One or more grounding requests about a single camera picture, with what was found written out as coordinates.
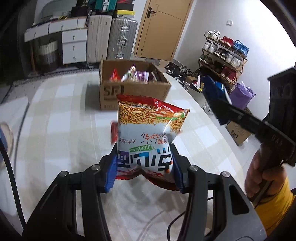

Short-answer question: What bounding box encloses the noodle snack bag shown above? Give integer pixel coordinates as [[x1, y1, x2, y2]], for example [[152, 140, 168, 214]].
[[116, 94, 190, 191]]

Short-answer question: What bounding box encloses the red snack packet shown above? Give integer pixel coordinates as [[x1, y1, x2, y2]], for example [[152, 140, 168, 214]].
[[111, 121, 118, 144]]

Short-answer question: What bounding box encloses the yellow right sleeve forearm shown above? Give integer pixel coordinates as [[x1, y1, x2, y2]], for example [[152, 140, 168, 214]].
[[255, 177, 295, 236]]

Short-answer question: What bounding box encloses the person's right hand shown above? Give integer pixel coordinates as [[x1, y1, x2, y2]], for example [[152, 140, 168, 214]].
[[244, 150, 287, 198]]

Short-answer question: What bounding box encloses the small cardboard cat box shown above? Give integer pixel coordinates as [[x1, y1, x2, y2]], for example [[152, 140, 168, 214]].
[[226, 121, 252, 146]]

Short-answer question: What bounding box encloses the shoe rack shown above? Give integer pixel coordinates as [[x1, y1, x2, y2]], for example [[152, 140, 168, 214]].
[[198, 30, 249, 92]]

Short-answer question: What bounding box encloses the cardboard SF box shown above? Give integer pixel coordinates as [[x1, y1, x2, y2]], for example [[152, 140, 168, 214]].
[[99, 60, 171, 110]]

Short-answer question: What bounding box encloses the purple candy bag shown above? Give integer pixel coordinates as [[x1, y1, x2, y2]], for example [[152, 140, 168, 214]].
[[121, 65, 149, 83]]

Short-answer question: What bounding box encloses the wooden door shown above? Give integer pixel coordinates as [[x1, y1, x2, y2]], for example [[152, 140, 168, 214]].
[[134, 0, 193, 61]]

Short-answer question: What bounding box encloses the blue bowl stack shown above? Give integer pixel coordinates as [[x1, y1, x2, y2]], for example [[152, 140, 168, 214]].
[[1, 122, 14, 158]]

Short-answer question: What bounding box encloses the red orange snack bag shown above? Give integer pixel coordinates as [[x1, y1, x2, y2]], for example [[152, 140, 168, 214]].
[[109, 68, 121, 82]]

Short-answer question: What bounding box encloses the silver suitcase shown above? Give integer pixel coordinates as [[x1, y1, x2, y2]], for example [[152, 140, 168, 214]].
[[107, 18, 137, 60]]

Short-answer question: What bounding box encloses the yellow box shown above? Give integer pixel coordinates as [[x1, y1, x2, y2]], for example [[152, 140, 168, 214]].
[[116, 9, 135, 19]]

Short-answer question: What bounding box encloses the black shoe box stack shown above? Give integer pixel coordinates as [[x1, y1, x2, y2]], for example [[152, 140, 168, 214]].
[[115, 0, 134, 11]]

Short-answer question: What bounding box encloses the beige suitcase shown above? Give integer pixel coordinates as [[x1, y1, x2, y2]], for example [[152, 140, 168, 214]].
[[86, 15, 112, 63]]

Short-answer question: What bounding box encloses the teal suitcase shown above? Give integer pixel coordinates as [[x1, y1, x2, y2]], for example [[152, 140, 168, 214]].
[[95, 0, 117, 11]]

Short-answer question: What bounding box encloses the white drawer desk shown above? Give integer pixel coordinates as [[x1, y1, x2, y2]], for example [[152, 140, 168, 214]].
[[23, 16, 88, 65]]

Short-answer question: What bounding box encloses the laundry basket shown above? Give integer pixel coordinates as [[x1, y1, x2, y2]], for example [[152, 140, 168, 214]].
[[37, 39, 59, 73]]

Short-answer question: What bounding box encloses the oval mirror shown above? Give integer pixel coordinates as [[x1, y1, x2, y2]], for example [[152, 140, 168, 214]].
[[34, 0, 77, 23]]

